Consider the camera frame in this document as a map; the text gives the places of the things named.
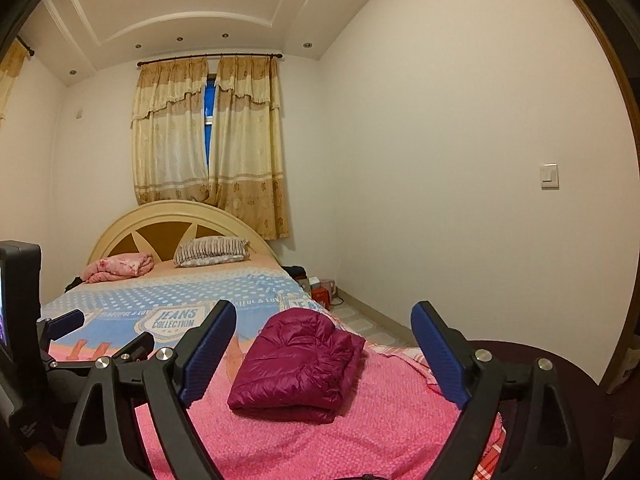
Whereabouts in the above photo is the cream wooden bed headboard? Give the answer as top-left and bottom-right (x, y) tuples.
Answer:
(87, 200), (283, 281)

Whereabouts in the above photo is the pink floral folded quilt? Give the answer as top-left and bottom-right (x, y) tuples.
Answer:
(82, 253), (155, 283)

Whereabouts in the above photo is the maroon puffer jacket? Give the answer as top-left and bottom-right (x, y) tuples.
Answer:
(227, 308), (368, 424)

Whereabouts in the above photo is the cream patterned side curtain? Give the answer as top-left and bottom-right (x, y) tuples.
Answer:
(0, 40), (28, 133)

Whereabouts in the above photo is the brown wooden door frame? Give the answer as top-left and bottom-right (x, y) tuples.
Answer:
(542, 0), (640, 396)

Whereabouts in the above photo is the window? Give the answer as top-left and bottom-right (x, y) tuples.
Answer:
(202, 76), (217, 171)

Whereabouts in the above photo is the red box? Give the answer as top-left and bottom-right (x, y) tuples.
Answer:
(311, 280), (335, 309)

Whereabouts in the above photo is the red plaid bed sheet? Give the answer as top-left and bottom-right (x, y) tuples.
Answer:
(362, 337), (507, 480)

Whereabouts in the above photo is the blue and pink printed blanket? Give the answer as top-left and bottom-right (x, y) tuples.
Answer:
(39, 264), (501, 480)

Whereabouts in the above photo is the peach bed sheet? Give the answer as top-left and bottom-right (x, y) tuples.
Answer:
(150, 252), (283, 273)

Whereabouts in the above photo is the striped pillow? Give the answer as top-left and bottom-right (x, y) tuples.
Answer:
(173, 236), (251, 268)

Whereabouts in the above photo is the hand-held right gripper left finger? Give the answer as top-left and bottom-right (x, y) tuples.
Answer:
(61, 300), (238, 480)

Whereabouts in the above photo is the cream patterned curtain panel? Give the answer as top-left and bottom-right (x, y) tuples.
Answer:
(131, 56), (213, 206)
(207, 55), (291, 241)

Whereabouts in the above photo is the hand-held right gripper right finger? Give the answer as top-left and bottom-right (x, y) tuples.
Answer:
(410, 301), (577, 480)

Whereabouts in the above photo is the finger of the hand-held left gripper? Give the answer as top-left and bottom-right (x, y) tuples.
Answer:
(37, 309), (86, 356)
(46, 330), (157, 376)

